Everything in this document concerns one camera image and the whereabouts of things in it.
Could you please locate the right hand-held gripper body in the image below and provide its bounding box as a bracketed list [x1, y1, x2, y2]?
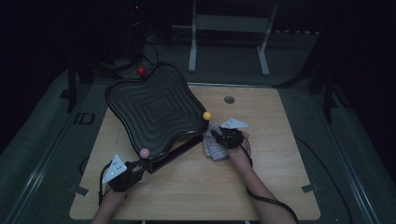
[218, 117, 250, 149]

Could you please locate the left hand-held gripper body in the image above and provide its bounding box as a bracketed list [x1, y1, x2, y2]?
[101, 154, 146, 193]

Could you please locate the purple white fluffy cloth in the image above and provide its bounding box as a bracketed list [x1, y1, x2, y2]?
[203, 121, 231, 162]

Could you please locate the black wavy tray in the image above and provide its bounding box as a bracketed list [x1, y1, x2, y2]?
[105, 61, 210, 175]

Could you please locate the person's right hand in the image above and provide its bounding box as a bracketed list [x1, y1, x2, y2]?
[230, 134, 251, 160]

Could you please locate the person's left hand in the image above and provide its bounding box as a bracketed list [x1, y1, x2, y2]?
[104, 186, 129, 204]

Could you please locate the black tripod stand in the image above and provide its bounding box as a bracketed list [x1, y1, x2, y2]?
[66, 59, 132, 114]
[274, 62, 344, 124]

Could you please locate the white metal stand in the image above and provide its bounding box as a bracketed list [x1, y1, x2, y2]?
[171, 0, 279, 77]

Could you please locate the black pole with red light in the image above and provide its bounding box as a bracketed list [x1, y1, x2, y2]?
[130, 0, 146, 62]

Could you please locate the left hand-held gripper cable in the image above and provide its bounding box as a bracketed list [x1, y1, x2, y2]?
[98, 161, 110, 207]

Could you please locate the hand-held gripper cable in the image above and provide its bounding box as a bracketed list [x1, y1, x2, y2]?
[242, 139, 300, 224]
[98, 161, 110, 207]

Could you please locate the right hand-held gripper cable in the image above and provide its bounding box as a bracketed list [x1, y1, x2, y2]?
[242, 139, 300, 224]

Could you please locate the black floor cable bundle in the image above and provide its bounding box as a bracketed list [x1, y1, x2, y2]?
[118, 40, 161, 71]

